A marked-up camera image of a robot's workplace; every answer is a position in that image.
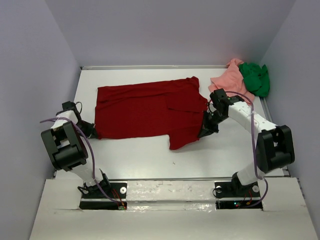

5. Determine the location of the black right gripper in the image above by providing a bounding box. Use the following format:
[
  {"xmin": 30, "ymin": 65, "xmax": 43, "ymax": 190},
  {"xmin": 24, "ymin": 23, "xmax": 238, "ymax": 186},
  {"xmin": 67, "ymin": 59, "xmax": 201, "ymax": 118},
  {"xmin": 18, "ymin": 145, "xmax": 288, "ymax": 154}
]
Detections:
[{"xmin": 197, "ymin": 110, "xmax": 228, "ymax": 139}]

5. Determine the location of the dark red t-shirt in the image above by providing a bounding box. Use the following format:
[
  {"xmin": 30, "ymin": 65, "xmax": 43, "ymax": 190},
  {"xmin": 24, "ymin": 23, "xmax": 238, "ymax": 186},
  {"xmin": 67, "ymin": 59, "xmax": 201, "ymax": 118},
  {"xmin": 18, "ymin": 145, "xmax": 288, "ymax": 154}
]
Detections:
[{"xmin": 94, "ymin": 76, "xmax": 207, "ymax": 150}]

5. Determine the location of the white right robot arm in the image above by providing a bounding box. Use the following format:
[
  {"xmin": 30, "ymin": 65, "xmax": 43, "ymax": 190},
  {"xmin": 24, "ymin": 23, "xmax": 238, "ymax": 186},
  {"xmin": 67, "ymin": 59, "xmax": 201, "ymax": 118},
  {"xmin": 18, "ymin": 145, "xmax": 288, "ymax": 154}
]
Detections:
[{"xmin": 198, "ymin": 88, "xmax": 295, "ymax": 196}]

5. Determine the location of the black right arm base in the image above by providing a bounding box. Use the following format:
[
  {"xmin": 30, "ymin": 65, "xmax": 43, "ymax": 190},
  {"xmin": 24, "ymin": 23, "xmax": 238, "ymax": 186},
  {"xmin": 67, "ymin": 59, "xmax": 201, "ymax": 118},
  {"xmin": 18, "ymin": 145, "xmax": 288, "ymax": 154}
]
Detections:
[{"xmin": 212, "ymin": 175, "xmax": 263, "ymax": 210}]

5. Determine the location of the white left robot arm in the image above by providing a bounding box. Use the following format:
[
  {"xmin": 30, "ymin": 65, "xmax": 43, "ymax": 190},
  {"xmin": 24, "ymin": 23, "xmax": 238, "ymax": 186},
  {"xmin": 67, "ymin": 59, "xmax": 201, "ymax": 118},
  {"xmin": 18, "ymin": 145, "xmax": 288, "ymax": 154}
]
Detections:
[{"xmin": 40, "ymin": 101, "xmax": 111, "ymax": 198}]

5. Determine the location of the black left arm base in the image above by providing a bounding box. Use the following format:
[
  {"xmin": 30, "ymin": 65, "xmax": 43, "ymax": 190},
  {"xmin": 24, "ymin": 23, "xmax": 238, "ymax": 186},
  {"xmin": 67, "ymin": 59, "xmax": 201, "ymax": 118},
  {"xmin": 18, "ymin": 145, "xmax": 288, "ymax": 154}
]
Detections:
[{"xmin": 77, "ymin": 181, "xmax": 128, "ymax": 211}]

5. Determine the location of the pink t-shirt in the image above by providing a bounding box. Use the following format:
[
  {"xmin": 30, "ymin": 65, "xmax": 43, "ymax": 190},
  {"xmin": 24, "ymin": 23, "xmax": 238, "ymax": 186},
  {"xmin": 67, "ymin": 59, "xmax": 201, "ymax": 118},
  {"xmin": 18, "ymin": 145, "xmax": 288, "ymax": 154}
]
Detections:
[{"xmin": 208, "ymin": 58, "xmax": 255, "ymax": 102}]

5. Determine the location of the green t-shirt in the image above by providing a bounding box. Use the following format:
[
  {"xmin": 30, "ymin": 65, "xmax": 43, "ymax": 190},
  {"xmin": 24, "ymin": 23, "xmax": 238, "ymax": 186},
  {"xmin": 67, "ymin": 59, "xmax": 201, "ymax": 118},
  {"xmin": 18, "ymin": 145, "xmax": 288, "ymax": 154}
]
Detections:
[{"xmin": 238, "ymin": 62, "xmax": 270, "ymax": 98}]

